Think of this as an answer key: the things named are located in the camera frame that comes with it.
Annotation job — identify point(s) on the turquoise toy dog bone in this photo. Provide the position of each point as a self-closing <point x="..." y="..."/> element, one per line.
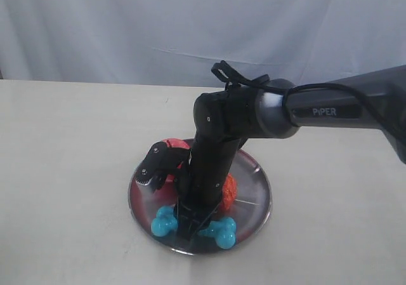
<point x="224" y="231"/>

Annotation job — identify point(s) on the pale blue backdrop curtain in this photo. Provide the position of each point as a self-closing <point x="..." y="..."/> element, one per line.
<point x="177" y="41"/>

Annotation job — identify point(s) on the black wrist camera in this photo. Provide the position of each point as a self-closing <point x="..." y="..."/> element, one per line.
<point x="152" y="171"/>

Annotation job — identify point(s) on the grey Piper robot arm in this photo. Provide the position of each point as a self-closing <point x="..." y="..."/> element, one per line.
<point x="266" y="108"/>

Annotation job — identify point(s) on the orange toy tangerine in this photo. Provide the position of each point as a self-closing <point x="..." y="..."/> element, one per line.
<point x="228" y="195"/>

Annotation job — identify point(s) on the red toy apple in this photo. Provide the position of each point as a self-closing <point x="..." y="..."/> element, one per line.
<point x="169" y="185"/>

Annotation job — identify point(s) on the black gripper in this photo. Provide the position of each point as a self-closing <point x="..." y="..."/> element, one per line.
<point x="199" y="193"/>

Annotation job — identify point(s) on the round silver metal plate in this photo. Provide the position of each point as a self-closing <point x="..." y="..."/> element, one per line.
<point x="250" y="210"/>

